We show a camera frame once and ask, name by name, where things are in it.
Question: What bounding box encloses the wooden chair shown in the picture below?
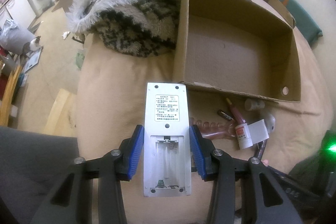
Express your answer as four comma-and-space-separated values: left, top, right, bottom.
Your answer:
0, 65, 22, 127

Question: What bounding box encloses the brown cardboard box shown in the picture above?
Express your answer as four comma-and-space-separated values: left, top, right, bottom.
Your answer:
173, 0, 301, 102

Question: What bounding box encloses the white earbuds case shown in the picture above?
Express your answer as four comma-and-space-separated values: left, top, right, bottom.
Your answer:
263, 113, 276, 134

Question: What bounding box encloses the small white cylindrical jar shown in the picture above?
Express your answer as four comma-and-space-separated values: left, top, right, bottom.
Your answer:
244, 98, 265, 111

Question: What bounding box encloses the clear pink toe separator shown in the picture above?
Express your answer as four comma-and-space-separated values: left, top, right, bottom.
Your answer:
189, 117, 236, 140

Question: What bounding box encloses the teal cushion with orange stripe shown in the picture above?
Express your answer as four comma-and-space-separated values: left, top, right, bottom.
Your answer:
279, 0, 323, 48

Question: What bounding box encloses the white remote control back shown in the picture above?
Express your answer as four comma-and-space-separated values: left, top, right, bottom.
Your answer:
143, 83, 191, 197

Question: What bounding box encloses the white medicine bottle red label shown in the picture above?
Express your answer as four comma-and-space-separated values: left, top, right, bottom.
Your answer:
235, 123, 253, 149

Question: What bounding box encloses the grey white cat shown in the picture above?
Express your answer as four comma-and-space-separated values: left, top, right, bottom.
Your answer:
22, 36, 43, 57

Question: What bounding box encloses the fluffy grey white blanket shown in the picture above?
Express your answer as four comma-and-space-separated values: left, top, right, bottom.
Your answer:
67, 0, 181, 57

